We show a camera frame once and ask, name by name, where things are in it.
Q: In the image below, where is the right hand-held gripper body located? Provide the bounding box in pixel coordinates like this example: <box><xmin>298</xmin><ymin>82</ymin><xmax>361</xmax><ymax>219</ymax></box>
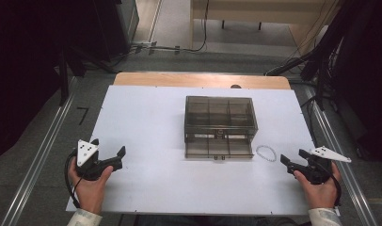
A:
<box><xmin>287</xmin><ymin>146</ymin><xmax>353</xmax><ymax>186</ymax></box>

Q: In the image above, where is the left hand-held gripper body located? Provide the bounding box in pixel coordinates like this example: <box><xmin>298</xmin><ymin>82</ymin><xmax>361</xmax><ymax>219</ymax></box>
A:
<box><xmin>73</xmin><ymin>138</ymin><xmax>123</xmax><ymax>182</ymax></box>

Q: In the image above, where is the clear grey drawer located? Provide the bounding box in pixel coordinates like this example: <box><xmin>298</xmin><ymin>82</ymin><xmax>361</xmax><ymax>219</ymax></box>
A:
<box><xmin>184</xmin><ymin>137</ymin><xmax>255</xmax><ymax>161</ymax></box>

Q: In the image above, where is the clear grey storage box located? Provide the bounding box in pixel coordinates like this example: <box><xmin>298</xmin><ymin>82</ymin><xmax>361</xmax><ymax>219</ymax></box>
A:
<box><xmin>183</xmin><ymin>95</ymin><xmax>260</xmax><ymax>143</ymax></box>

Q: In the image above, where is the person's right hand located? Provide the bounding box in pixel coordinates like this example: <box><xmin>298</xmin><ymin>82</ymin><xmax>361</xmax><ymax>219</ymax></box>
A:
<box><xmin>294</xmin><ymin>162</ymin><xmax>342</xmax><ymax>211</ymax></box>

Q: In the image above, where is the person's left hand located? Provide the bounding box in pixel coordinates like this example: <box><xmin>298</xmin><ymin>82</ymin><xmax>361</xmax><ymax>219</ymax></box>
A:
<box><xmin>68</xmin><ymin>159</ymin><xmax>115</xmax><ymax>217</ymax></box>

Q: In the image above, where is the white board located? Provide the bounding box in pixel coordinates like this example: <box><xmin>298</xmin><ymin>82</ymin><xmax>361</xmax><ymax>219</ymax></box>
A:
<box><xmin>65</xmin><ymin>85</ymin><xmax>319</xmax><ymax>217</ymax></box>

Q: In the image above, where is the black stand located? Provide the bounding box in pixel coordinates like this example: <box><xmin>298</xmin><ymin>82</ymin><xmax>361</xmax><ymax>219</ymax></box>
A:
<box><xmin>52</xmin><ymin>43</ymin><xmax>119</xmax><ymax>107</ymax></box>

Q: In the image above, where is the wooden table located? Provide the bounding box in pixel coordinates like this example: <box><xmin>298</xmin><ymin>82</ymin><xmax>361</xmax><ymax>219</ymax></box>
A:
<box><xmin>112</xmin><ymin>72</ymin><xmax>292</xmax><ymax>90</ymax></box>

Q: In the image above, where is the dark curtain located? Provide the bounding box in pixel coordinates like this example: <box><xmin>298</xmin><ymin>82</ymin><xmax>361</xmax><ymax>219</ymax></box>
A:
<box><xmin>0</xmin><ymin>0</ymin><xmax>98</xmax><ymax>163</ymax></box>
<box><xmin>331</xmin><ymin>0</ymin><xmax>382</xmax><ymax>166</ymax></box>

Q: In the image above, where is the dark cabinet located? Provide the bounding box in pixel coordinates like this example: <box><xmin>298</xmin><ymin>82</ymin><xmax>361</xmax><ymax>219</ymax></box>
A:
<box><xmin>93</xmin><ymin>0</ymin><xmax>140</xmax><ymax>62</ymax></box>

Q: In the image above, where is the light wooden furniture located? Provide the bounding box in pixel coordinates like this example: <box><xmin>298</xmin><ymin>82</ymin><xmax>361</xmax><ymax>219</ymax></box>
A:
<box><xmin>190</xmin><ymin>0</ymin><xmax>342</xmax><ymax>58</ymax></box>

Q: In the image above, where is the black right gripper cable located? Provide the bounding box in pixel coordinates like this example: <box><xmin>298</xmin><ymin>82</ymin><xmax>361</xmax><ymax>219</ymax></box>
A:
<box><xmin>317</xmin><ymin>161</ymin><xmax>342</xmax><ymax>207</ymax></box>

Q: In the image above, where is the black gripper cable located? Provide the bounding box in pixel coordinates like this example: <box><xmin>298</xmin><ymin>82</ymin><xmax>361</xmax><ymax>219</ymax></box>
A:
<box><xmin>317</xmin><ymin>161</ymin><xmax>342</xmax><ymax>207</ymax></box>
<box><xmin>64</xmin><ymin>150</ymin><xmax>84</xmax><ymax>210</ymax></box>

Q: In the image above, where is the metal floor rail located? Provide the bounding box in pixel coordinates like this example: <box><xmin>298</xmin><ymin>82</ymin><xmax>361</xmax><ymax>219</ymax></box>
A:
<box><xmin>0</xmin><ymin>75</ymin><xmax>80</xmax><ymax>226</ymax></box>
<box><xmin>304</xmin><ymin>85</ymin><xmax>381</xmax><ymax>226</ymax></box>

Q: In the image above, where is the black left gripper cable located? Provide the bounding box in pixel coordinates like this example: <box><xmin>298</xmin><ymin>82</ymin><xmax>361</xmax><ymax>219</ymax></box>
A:
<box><xmin>64</xmin><ymin>150</ymin><xmax>84</xmax><ymax>210</ymax></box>

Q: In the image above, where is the black hanging cable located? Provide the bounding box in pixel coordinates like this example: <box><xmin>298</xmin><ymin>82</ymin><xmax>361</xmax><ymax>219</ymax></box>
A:
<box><xmin>179</xmin><ymin>0</ymin><xmax>211</xmax><ymax>54</ymax></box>

